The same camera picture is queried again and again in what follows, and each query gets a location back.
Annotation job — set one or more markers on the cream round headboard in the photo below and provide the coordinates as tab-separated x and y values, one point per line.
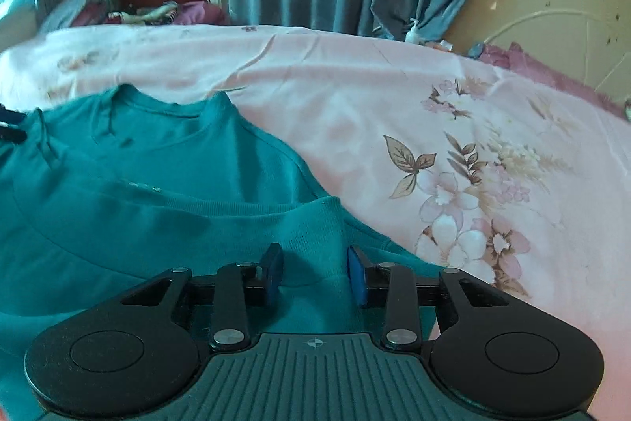
542	16

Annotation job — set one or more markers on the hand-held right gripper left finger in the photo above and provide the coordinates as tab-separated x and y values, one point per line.
273	268

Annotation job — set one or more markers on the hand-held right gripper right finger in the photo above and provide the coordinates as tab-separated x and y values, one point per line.
356	273

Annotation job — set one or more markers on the pink floral bed sheet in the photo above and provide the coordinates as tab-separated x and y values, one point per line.
369	105

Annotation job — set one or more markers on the pile of mixed clothes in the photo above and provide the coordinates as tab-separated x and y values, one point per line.
187	12

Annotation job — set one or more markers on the white pump bottle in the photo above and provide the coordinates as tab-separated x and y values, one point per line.
413	34

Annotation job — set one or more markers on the blue-grey pillow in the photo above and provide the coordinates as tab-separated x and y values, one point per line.
64	14

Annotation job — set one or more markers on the pink blanket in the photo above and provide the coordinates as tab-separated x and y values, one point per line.
532	66

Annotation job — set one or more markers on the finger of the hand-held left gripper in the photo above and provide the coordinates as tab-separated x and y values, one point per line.
12	133
10	115

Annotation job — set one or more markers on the teal long-sleeved sweatshirt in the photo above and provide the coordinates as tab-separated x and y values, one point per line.
148	204

